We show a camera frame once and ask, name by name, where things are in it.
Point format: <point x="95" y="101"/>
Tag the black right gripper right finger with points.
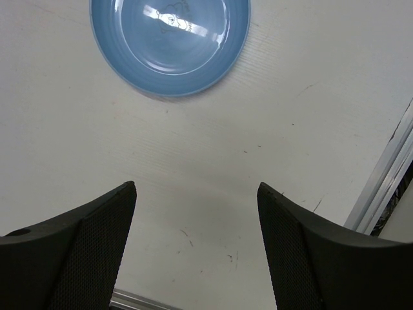
<point x="317" y="264"/>

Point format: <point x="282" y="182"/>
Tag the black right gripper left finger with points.
<point x="70" y="261"/>

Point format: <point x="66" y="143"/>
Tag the blue plastic plate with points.
<point x="170" y="48"/>

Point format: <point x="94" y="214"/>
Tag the aluminium table frame rail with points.
<point x="386" y="176"/>

